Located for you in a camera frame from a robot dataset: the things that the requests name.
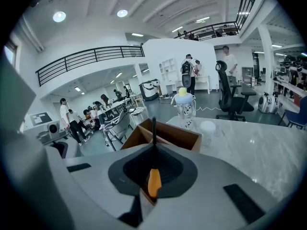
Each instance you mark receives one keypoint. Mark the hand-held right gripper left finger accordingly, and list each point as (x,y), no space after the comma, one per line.
(105,176)

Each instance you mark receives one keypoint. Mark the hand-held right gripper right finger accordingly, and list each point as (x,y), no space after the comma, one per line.
(206,190)

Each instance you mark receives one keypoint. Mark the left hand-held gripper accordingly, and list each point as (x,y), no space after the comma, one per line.
(40,120)

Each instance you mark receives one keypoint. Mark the brown wooden organizer box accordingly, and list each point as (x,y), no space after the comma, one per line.
(177,138)

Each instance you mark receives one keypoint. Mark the grey chair with black legs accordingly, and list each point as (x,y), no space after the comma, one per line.
(121,124)

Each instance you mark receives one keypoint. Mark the clear jar with white lid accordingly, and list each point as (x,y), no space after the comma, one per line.
(207,128)

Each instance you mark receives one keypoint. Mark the white patterned round cushion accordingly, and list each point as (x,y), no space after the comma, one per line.
(138,111)

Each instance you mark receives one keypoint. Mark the black office chair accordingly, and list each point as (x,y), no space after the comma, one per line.
(227,99)

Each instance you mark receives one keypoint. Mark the large white black-edged case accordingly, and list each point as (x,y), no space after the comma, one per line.
(148,90)

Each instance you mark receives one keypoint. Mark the black railing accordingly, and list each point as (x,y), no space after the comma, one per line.
(244,6)
(96,54)

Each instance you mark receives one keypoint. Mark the white rounded case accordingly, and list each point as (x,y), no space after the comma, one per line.
(266,103)

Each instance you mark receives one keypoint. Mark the blue chair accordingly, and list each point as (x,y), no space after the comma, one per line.
(297,116)

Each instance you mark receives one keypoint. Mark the white shelf unit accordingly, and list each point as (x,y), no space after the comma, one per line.
(168,71)

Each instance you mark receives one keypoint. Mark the round ceiling lamp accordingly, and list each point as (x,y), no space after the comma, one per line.
(122,13)
(59,16)

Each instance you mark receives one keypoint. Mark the white workbench with equipment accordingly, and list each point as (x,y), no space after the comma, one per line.
(290,85)

